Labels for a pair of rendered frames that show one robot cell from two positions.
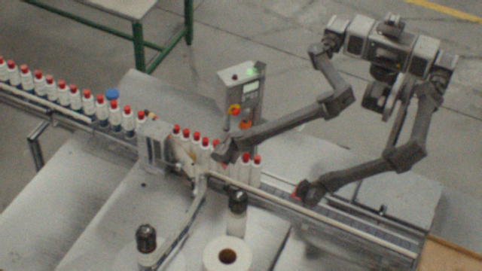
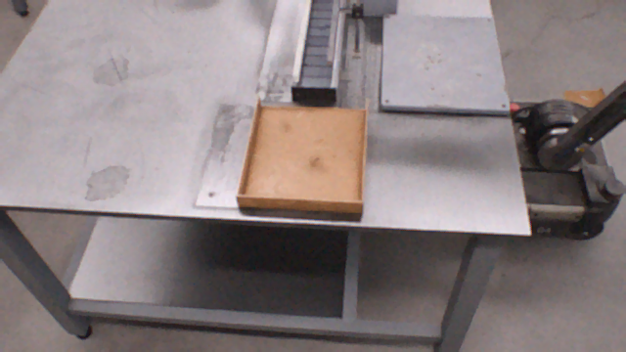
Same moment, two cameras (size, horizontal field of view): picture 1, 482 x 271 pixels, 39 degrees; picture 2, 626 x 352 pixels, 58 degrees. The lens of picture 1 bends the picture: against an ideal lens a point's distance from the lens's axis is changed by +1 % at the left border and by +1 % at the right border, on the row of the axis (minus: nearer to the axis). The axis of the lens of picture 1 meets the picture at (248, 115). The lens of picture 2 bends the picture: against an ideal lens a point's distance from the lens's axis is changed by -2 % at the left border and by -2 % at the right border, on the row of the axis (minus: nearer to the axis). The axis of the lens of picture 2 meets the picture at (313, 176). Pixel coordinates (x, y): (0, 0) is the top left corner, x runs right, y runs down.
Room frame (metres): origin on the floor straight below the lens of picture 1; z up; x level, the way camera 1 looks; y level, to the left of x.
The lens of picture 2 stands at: (1.39, -1.76, 1.79)
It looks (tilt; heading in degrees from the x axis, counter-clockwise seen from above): 51 degrees down; 77
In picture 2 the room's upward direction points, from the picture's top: 4 degrees counter-clockwise
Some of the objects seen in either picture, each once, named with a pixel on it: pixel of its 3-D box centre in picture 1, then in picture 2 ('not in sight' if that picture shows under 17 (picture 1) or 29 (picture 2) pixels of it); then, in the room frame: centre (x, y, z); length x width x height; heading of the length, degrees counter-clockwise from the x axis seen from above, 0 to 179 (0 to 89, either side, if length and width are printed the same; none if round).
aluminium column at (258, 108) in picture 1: (254, 119); not in sight; (2.09, -0.03, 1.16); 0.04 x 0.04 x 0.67; 69
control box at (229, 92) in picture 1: (238, 89); not in sight; (2.05, 0.05, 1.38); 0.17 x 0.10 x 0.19; 124
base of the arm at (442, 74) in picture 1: (438, 80); not in sight; (2.13, -0.80, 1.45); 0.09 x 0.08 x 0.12; 68
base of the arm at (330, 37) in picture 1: (329, 44); not in sight; (2.32, -0.34, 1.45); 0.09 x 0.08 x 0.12; 68
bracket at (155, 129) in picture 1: (155, 129); not in sight; (2.00, 0.41, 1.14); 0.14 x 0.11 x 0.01; 69
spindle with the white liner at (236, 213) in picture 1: (237, 214); not in sight; (1.65, 0.02, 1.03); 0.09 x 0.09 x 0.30
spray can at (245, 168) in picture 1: (245, 169); not in sight; (1.93, 0.00, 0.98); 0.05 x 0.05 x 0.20
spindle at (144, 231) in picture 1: (147, 249); not in sight; (1.44, 0.36, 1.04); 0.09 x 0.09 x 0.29
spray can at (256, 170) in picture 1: (255, 171); not in sight; (1.93, -0.05, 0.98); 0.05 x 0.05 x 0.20
